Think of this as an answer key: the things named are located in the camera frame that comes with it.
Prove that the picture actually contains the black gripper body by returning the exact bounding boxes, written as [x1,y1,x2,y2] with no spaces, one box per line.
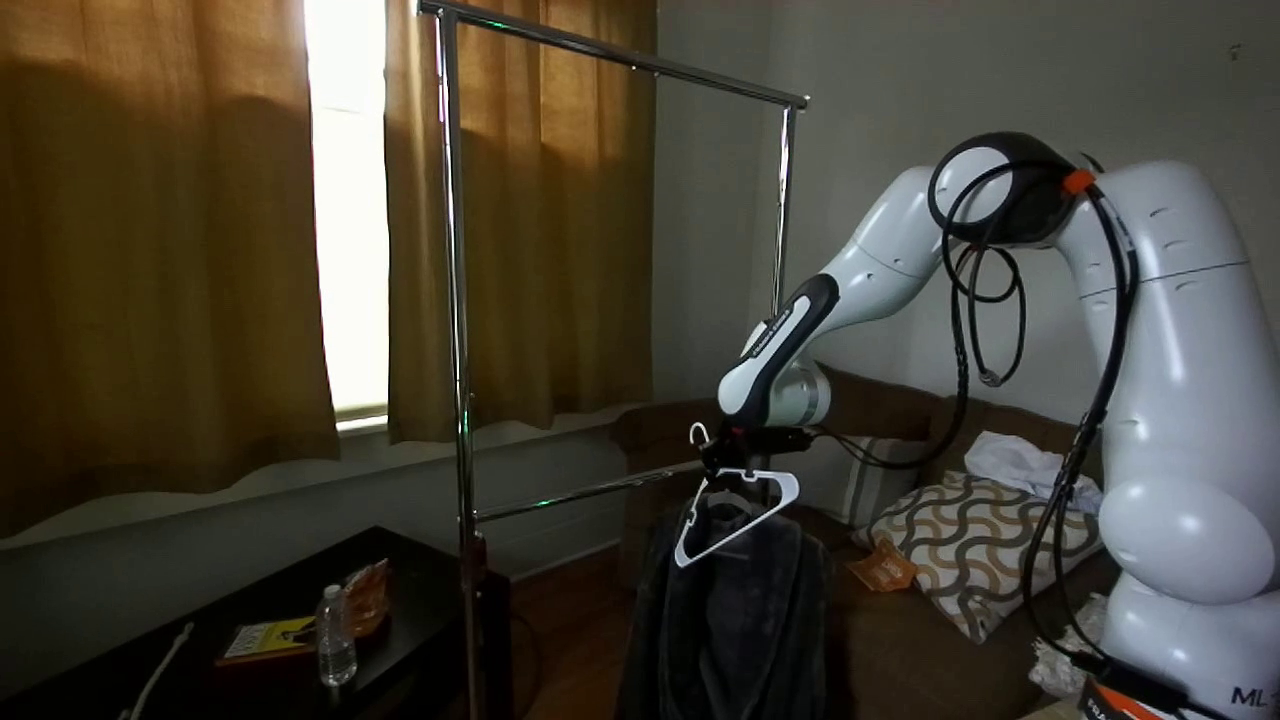
[713,421,816,472]

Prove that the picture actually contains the white plastic coat hanger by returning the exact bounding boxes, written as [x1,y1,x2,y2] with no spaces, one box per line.
[667,416,810,575]

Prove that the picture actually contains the chrome metal garment rack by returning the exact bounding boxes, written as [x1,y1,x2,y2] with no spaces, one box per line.
[418,0,816,720]

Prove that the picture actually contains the dark grey hanging robe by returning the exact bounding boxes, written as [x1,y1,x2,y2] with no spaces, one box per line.
[614,490,836,720]

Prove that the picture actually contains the orange snack packet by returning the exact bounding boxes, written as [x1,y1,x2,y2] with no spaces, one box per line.
[853,548,915,597]

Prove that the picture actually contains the wave pattern throw pillow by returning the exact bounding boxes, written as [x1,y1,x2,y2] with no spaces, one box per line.
[869,469,1105,647]

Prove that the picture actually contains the white crumpled cloth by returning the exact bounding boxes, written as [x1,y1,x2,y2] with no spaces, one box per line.
[960,427,1105,514]

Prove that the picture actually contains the mustard yellow curtain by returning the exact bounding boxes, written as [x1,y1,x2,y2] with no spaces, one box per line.
[0,0,345,535]
[381,0,660,448]

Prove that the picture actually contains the brown fabric sofa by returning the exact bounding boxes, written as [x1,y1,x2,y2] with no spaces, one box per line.
[614,362,1137,720]

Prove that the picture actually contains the black low table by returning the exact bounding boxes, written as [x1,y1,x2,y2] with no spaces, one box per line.
[0,525,518,720]

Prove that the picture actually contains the brown chips bag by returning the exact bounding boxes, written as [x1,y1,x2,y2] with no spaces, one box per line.
[338,556,398,639]

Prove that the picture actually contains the small white crumpled paper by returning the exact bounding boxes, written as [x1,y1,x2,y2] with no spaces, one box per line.
[1032,597,1111,699]

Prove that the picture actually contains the clear plastic water bottle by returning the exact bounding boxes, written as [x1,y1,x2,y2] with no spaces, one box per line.
[313,578,360,692]

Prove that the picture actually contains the bright window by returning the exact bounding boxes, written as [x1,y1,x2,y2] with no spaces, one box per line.
[301,0,393,433]

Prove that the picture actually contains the yellow flat book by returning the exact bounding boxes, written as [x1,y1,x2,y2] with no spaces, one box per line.
[217,613,324,668]

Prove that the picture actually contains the thin white rod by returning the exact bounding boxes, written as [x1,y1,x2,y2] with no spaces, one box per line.
[115,621,201,720]

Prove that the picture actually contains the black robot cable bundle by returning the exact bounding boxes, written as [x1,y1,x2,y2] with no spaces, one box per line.
[853,129,1143,677]

